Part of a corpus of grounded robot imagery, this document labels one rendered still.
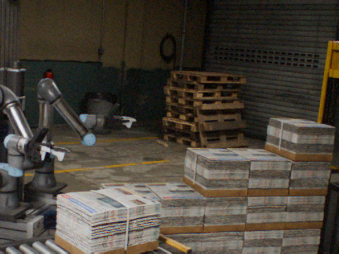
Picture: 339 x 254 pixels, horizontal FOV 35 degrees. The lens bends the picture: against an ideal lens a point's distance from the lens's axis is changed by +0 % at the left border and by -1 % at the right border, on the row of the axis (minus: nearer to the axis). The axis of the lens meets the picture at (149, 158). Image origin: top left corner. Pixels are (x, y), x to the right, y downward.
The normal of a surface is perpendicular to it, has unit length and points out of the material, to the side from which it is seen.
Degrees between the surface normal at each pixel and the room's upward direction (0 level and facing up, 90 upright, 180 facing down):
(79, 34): 90
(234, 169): 90
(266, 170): 90
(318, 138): 90
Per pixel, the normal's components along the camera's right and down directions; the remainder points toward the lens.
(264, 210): 0.31, 0.21
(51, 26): 0.63, 0.21
